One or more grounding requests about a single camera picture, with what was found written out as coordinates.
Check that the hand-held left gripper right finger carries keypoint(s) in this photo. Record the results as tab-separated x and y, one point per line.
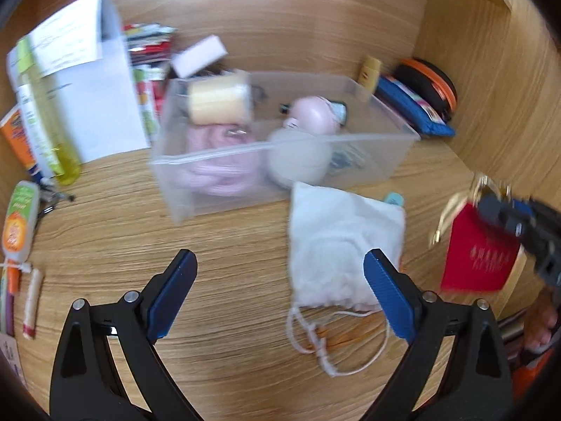
390	298

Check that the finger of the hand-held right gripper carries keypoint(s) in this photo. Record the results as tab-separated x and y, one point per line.
523	205
499	215

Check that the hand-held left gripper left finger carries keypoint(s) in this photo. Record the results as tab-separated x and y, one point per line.
173	294

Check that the red velvet pouch gold trim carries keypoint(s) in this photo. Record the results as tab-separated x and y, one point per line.
477	258

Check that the clear plastic storage box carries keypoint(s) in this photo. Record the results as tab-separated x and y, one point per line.
228	201

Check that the pink fabric bundle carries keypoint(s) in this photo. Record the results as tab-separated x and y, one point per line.
219	162

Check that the white cream jar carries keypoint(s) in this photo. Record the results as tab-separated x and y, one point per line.
300	158

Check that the pink round device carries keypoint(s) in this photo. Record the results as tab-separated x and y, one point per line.
313	114

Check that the wooden desktop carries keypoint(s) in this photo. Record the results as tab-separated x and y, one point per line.
131	210

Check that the person's right hand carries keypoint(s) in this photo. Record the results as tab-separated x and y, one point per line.
539	324

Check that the small teal capped tube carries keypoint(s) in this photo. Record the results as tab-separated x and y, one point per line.
394	198

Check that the orange fabric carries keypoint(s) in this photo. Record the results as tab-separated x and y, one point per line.
528	377

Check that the blue zip pouch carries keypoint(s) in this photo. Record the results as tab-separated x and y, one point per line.
416	109

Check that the white lip balm tube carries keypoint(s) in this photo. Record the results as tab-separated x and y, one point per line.
33	302

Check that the black orange round case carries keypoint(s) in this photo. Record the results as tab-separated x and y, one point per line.
431	83

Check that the metal keys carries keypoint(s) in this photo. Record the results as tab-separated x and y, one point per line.
52	195

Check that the orange pen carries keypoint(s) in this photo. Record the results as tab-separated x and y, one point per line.
12	285

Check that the small orange green bottle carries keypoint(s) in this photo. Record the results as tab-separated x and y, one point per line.
19	223

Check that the white printed card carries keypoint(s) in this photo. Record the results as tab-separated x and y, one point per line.
8	353

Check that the yellow lip balm tube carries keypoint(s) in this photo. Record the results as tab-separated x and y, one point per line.
369	72

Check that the printed green red packet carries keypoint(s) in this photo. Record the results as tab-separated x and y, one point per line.
147	101

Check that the tall yellow green bottle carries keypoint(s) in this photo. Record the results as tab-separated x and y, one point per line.
48	127

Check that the orange tube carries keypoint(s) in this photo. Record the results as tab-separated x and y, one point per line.
15	140

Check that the pink white box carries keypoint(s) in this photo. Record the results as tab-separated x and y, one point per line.
197	55

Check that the pile of red packets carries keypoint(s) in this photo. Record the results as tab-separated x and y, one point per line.
147	44

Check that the white paper receipt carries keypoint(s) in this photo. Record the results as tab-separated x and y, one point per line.
65	35

